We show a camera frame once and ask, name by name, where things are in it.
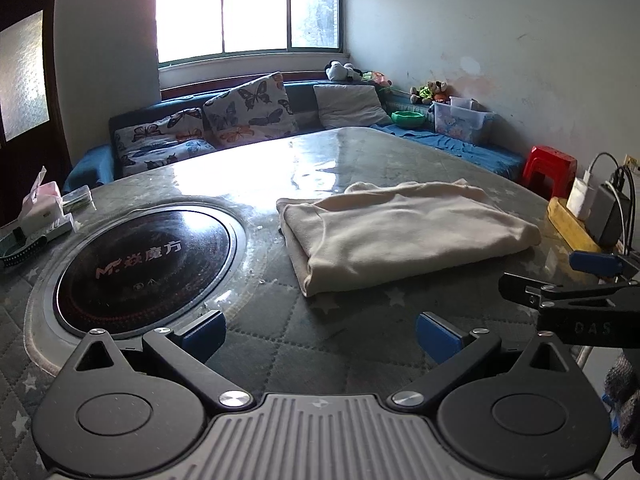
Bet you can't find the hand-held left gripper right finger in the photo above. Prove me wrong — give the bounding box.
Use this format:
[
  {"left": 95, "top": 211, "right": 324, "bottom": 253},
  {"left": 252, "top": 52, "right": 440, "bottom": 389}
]
[{"left": 390, "top": 310, "right": 576, "bottom": 408}]

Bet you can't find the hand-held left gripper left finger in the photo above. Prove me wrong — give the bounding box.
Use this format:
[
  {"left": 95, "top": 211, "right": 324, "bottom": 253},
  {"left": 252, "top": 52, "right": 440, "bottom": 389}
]
[{"left": 70, "top": 310, "right": 256, "bottom": 408}]

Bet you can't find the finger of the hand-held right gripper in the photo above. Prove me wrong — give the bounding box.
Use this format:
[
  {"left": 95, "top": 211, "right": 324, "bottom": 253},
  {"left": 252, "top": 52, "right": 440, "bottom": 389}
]
[
  {"left": 499, "top": 273, "right": 640, "bottom": 311},
  {"left": 570, "top": 250, "right": 640, "bottom": 279}
]

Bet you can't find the cream long-sleeve shirt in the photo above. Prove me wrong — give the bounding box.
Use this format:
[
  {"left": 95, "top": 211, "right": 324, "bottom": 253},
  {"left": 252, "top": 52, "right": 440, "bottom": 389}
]
[{"left": 276, "top": 180, "right": 542, "bottom": 298}]

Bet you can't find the grey power adapter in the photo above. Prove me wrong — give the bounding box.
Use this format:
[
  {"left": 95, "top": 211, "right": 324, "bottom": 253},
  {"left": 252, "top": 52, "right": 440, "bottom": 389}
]
[{"left": 597, "top": 182, "right": 628, "bottom": 247}]

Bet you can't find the white charger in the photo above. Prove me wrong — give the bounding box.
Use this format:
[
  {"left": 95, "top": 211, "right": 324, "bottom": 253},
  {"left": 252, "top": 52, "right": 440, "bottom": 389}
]
[{"left": 566, "top": 176, "right": 596, "bottom": 221}]

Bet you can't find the grey knit cloth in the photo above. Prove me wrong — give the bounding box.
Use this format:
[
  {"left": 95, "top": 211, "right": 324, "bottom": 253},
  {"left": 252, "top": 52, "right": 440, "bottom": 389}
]
[{"left": 602, "top": 352, "right": 640, "bottom": 448}]

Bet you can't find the round black induction cooktop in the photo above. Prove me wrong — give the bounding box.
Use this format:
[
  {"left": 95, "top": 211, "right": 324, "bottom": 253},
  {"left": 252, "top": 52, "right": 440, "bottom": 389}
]
[{"left": 25, "top": 197, "right": 248, "bottom": 378}]

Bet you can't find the red plastic stool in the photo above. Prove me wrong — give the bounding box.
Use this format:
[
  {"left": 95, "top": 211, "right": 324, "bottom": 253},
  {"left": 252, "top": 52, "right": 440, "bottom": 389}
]
[{"left": 521, "top": 145, "right": 578, "bottom": 198}]

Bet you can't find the clear plastic storage box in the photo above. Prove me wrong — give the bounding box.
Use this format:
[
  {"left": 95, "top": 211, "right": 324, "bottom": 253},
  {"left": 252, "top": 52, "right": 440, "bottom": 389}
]
[{"left": 432, "top": 96, "right": 496, "bottom": 146}]

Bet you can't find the green packet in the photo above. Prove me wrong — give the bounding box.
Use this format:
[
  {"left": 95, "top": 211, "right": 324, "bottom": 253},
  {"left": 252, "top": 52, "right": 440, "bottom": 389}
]
[{"left": 61, "top": 185, "right": 97, "bottom": 212}]

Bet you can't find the blue corner sofa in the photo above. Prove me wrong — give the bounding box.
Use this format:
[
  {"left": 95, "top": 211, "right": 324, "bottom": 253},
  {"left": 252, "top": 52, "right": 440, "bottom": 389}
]
[{"left": 64, "top": 77, "right": 526, "bottom": 193}]

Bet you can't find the green bowl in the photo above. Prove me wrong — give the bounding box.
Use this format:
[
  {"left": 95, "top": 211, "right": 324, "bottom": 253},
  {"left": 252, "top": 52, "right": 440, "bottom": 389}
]
[{"left": 391, "top": 110, "right": 427, "bottom": 128}]

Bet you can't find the pink tissue pack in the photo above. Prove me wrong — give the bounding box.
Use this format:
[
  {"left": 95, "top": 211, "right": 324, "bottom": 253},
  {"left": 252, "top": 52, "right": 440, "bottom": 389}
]
[{"left": 21, "top": 166, "right": 63, "bottom": 211}]

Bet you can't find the grey pillow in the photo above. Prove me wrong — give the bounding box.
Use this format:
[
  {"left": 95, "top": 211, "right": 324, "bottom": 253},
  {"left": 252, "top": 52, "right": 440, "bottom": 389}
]
[{"left": 313, "top": 84, "right": 393, "bottom": 130}]

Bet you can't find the dark wooden door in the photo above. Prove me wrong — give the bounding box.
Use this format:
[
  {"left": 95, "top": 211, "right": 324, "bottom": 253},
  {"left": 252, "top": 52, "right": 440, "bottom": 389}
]
[{"left": 0, "top": 0, "right": 71, "bottom": 226}]

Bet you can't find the panda plush toy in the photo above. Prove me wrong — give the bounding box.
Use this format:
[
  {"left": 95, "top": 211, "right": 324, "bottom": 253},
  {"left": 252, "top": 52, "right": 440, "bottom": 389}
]
[{"left": 325, "top": 61, "right": 368, "bottom": 83}]

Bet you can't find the window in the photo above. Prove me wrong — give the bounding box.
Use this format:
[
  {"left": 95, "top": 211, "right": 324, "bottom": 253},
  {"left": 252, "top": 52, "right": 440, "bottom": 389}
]
[{"left": 156, "top": 0, "right": 346, "bottom": 66}]

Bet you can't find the black cable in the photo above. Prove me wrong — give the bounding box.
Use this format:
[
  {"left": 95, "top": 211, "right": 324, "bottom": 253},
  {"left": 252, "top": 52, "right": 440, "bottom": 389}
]
[{"left": 612, "top": 165, "right": 637, "bottom": 251}]

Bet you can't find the dark strap watch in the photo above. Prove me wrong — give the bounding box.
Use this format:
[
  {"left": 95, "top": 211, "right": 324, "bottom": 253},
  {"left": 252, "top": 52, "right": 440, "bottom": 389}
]
[{"left": 0, "top": 227, "right": 51, "bottom": 271}]

